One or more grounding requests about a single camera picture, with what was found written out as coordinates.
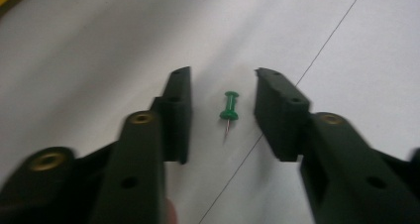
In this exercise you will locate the green push pin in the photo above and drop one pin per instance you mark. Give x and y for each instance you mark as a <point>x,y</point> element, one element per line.
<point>231,105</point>

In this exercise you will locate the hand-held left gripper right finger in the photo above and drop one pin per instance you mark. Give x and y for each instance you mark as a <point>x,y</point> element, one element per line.
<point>280,118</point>

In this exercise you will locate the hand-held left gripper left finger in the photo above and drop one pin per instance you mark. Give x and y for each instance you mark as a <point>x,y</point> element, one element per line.
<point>176,118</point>

